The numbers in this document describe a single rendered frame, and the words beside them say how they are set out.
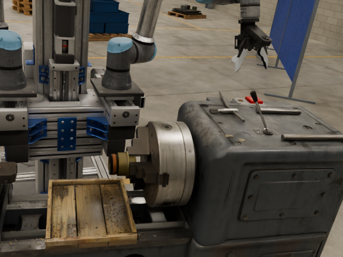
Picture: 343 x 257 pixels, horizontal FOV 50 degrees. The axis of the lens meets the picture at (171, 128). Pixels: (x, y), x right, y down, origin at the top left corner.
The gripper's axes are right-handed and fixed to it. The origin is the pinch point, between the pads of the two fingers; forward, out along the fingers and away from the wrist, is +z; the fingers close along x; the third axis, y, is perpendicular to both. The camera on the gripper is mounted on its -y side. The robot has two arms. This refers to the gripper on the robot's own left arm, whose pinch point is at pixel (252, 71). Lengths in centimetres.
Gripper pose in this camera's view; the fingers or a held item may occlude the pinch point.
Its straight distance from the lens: 151.5
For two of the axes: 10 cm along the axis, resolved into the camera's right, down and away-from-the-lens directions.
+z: 0.4, 9.6, 2.6
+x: -9.0, 1.5, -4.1
